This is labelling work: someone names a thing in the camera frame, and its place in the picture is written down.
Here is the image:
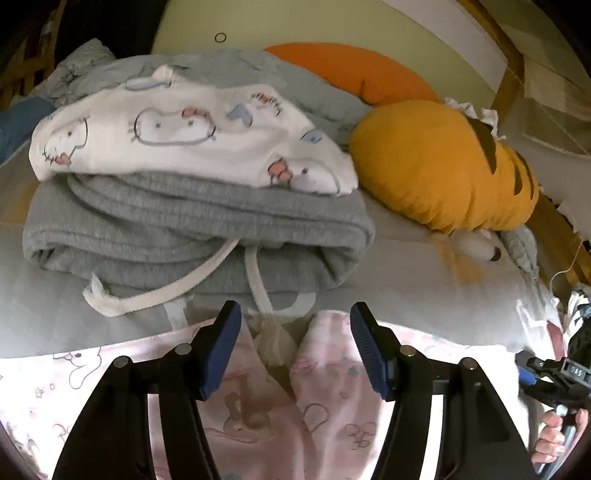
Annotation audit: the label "grey-green hanging cloth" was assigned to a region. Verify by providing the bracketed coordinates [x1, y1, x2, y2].
[499, 23, 591, 158]

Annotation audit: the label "blue pillow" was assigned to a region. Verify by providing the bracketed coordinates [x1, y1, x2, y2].
[0, 99, 56, 162]

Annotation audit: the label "white cat-print pants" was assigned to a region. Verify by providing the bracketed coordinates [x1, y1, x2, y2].
[28, 65, 360, 198]

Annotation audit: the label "light blue knitted cloth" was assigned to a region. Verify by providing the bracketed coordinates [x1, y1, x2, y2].
[501, 226, 541, 282]

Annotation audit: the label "white crumpled clothes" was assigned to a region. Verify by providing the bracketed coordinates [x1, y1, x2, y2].
[445, 97, 506, 139]

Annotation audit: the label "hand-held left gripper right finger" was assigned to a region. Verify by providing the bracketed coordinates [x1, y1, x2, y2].
[349, 301, 536, 480]

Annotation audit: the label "white cable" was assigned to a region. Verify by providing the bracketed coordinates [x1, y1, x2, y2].
[549, 226, 585, 291]

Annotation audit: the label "pink printed pants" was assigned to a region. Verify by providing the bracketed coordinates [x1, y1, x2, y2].
[0, 309, 541, 480]

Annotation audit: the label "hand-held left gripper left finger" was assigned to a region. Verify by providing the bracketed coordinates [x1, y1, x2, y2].
[51, 300, 243, 480]

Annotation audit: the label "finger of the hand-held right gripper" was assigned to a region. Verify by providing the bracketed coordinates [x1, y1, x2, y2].
[515, 350, 564, 410]

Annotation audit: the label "yellow striped plush pillow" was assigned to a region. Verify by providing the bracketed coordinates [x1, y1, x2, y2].
[348, 99, 541, 234]

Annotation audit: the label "grey drawstring pants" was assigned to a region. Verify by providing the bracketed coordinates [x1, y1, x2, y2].
[22, 171, 376, 365]

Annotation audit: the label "person's right hand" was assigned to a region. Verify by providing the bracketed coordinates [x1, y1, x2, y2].
[531, 407, 590, 468]

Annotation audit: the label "orange pillow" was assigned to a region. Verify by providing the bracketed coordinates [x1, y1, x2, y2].
[265, 42, 444, 109]

